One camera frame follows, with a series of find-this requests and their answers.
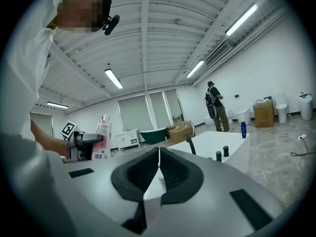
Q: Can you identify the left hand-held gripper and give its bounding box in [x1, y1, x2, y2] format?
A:
[61, 121, 104, 162]

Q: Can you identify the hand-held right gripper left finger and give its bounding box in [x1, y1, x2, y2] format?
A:
[45, 146, 161, 237]

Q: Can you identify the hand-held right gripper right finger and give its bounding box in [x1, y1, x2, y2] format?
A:
[145, 146, 287, 237]

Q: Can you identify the pink white plastic bottle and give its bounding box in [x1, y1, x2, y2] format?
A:
[91, 114, 113, 160]

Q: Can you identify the white bathtub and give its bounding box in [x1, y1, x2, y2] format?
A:
[167, 131, 250, 175]

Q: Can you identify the person's left forearm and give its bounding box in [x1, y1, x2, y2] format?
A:
[30, 119, 70, 158]

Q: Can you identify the black curved bathtub faucet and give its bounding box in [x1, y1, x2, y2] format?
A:
[185, 134, 198, 156]

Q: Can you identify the dark green bathtub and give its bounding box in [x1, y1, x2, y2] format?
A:
[139, 127, 168, 145]

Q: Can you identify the white cabinet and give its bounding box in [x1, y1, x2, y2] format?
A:
[115, 129, 141, 152]

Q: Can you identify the ceiling tube light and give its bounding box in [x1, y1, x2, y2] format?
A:
[226, 3, 259, 37]
[46, 101, 69, 109]
[104, 68, 123, 89]
[186, 60, 205, 78]

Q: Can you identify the window with grey blind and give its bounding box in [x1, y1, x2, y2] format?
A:
[149, 90, 173, 129]
[118, 94, 154, 132]
[164, 89, 185, 123]

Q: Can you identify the brown cardboard box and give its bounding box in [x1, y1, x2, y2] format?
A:
[167, 121, 196, 144]
[253, 99, 276, 128]

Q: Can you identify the white toilet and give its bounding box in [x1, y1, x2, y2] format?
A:
[273, 94, 288, 124]
[236, 108, 251, 126]

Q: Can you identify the person's white shirt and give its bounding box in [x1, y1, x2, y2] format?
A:
[0, 0, 75, 237]

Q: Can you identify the white water dispenser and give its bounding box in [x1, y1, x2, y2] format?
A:
[299, 94, 314, 120]

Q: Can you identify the white ceiling air vent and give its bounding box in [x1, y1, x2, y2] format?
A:
[204, 41, 231, 66]

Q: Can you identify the person's head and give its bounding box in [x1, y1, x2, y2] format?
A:
[55, 0, 113, 33]

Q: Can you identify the black cable with adapter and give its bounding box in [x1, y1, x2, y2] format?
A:
[290, 138, 316, 157]

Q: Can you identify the black head-worn camera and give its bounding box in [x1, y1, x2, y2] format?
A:
[102, 14, 121, 36]

